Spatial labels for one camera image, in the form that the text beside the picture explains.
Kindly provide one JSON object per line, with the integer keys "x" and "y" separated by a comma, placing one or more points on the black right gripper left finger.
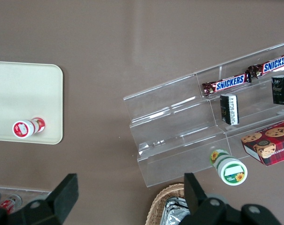
{"x": 59, "y": 201}

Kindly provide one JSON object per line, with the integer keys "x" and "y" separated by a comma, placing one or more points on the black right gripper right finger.
{"x": 202, "y": 211}

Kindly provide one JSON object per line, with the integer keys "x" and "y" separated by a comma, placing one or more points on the light oval wicker basket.
{"x": 160, "y": 199}

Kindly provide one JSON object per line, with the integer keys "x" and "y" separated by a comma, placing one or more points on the beige plastic serving tray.
{"x": 26, "y": 93}

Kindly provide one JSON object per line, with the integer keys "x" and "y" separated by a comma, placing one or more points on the stacked aluminium foil trays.
{"x": 175, "y": 211}

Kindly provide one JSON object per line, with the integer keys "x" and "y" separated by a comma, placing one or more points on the clear acrylic bottle rack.
{"x": 31, "y": 193}

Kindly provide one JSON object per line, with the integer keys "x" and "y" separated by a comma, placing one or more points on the green sunflower yogurt cup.
{"x": 232, "y": 172}

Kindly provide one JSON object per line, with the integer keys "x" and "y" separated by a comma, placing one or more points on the red cola bottle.
{"x": 10, "y": 202}

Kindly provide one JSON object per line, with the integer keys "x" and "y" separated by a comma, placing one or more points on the red yogurt cup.
{"x": 23, "y": 128}

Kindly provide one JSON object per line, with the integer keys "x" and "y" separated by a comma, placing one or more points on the clear acrylic stepped shelf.
{"x": 174, "y": 131}

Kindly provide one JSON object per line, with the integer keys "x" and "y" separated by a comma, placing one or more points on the red tartan cookie box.
{"x": 270, "y": 145}

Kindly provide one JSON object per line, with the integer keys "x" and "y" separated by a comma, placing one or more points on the small black box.
{"x": 229, "y": 109}
{"x": 282, "y": 90}

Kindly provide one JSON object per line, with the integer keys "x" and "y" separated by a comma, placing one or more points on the Snickers chocolate bar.
{"x": 228, "y": 84}
{"x": 273, "y": 65}

